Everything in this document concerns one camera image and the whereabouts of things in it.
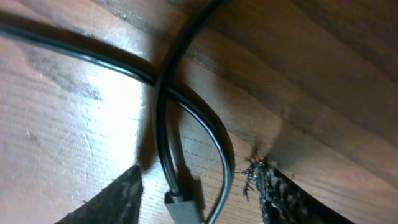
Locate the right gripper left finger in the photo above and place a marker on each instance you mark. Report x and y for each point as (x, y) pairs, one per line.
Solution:
(117, 203)

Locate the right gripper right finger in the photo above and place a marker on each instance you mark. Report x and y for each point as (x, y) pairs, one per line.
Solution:
(282, 201)

